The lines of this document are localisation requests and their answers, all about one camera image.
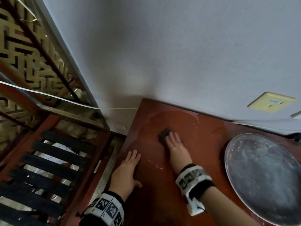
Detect person's left hand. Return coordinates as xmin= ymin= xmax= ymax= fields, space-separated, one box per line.
xmin=110 ymin=149 xmax=143 ymax=202

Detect person's right hand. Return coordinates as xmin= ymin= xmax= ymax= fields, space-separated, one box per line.
xmin=164 ymin=132 xmax=193 ymax=175

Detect brown cleaning cloth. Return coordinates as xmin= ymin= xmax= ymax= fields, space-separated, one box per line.
xmin=158 ymin=128 xmax=173 ymax=145

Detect round grey metal tray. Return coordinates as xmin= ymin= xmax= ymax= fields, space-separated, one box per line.
xmin=224 ymin=133 xmax=301 ymax=226

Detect person's right forearm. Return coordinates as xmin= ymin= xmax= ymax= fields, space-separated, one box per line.
xmin=200 ymin=187 xmax=266 ymax=226

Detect red wooden table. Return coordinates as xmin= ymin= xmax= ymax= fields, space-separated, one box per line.
xmin=103 ymin=98 xmax=301 ymax=226

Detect white paper sheet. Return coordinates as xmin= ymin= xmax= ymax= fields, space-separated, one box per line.
xmin=35 ymin=142 xmax=80 ymax=177

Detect wooden folding luggage rack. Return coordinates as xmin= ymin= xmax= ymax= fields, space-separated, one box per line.
xmin=0 ymin=0 xmax=83 ymax=103

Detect gold lattice screen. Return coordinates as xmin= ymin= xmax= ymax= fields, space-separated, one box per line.
xmin=0 ymin=0 xmax=78 ymax=144

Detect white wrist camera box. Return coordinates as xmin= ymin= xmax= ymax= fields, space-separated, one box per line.
xmin=187 ymin=196 xmax=206 ymax=217

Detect long white cable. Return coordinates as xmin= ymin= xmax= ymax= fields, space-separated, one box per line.
xmin=0 ymin=80 xmax=139 ymax=110

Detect red wooden rack black straps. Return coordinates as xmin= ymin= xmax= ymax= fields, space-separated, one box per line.
xmin=0 ymin=114 xmax=113 ymax=226

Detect white plug cable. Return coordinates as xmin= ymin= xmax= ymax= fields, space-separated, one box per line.
xmin=231 ymin=118 xmax=301 ymax=130

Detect beige wall plate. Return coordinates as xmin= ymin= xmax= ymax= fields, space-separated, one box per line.
xmin=247 ymin=91 xmax=297 ymax=114

